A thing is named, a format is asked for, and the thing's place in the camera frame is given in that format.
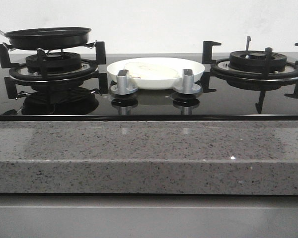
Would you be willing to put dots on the white ceramic plate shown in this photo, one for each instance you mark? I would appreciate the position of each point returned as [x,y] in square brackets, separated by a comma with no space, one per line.
[159,84]

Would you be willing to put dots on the silver stove knob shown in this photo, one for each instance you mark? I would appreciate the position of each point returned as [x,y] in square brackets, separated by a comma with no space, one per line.
[186,85]
[124,84]

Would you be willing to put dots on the black left pan support grate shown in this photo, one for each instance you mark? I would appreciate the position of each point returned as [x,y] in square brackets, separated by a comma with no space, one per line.
[53,82]

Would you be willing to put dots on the chrome wire pan reducer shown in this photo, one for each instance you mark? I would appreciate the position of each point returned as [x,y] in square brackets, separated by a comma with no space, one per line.
[50,45]

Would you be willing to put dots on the grey cabinet front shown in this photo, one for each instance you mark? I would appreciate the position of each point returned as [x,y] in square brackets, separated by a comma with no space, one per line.
[148,216]

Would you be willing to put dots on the black gas burner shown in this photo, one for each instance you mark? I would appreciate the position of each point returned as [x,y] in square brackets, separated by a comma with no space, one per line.
[55,62]
[254,61]

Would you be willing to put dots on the black right pan support grate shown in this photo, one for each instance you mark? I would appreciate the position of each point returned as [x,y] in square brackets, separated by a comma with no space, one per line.
[249,82]

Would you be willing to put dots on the black frying pan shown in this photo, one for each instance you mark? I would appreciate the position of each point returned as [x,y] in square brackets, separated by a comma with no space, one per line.
[45,34]

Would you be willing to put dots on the silver right stove knob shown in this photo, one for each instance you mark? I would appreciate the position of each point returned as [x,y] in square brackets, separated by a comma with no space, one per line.
[186,85]

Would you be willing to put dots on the black pan support grate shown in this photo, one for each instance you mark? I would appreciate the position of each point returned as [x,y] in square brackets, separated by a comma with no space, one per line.
[249,82]
[53,82]

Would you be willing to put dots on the black glass cooktop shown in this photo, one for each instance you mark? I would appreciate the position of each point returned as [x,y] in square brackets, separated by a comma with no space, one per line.
[78,104]

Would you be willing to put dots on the black left gas burner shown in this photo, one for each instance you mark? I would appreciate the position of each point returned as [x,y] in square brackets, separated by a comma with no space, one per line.
[55,62]

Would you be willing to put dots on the black right gas burner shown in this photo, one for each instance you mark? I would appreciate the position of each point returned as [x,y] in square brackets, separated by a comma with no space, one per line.
[254,61]

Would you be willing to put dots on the silver left stove knob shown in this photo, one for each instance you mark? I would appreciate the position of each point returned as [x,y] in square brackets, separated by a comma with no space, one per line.
[124,84]

